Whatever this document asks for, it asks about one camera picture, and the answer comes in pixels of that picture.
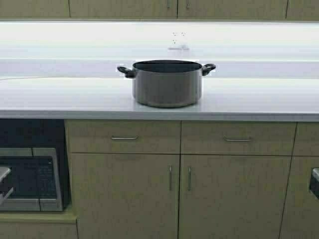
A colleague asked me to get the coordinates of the right door metal handle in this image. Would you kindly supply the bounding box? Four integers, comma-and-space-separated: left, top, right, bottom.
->
187, 166, 191, 191

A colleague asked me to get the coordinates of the drawer metal handle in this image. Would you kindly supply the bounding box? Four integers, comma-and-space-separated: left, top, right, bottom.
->
111, 135, 139, 140
223, 136, 252, 142

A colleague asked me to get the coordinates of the upper right cabinet door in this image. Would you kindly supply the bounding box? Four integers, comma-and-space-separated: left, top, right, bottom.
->
178, 0, 288, 20

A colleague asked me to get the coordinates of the beige drawer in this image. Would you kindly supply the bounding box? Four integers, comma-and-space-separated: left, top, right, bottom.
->
181, 121, 296, 156
65, 119, 181, 154

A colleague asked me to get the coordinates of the grey pot with black handles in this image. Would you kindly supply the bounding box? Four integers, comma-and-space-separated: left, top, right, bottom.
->
117, 60, 216, 108

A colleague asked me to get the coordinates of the right drawer metal handle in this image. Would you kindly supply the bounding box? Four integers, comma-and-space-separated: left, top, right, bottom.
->
223, 136, 252, 142

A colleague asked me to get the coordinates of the door metal handle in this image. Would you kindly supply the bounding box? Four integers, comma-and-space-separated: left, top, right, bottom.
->
187, 166, 191, 191
168, 165, 172, 191

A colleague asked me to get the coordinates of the stainless steel microwave oven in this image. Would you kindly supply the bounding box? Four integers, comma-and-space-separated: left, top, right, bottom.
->
0, 148, 64, 212

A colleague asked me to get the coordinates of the right beige drawer front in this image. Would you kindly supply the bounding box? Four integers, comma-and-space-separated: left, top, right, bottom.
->
181, 121, 296, 156

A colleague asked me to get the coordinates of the left beige drawer front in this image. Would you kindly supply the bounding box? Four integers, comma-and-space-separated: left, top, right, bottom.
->
65, 119, 181, 154

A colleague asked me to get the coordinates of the far right lower cabinet door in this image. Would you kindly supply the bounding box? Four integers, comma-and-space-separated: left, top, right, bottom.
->
280, 122, 319, 239

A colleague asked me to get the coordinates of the left drawer metal handle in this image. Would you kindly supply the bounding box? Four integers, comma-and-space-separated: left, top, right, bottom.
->
111, 135, 139, 140

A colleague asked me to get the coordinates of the left door metal handle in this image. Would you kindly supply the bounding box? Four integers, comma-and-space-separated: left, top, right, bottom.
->
168, 165, 172, 191

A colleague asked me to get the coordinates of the upper left cabinet door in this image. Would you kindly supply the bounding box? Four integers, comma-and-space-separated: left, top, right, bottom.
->
69, 0, 178, 19

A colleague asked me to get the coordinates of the white wall outlet plate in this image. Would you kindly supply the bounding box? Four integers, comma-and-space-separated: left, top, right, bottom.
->
167, 30, 190, 51

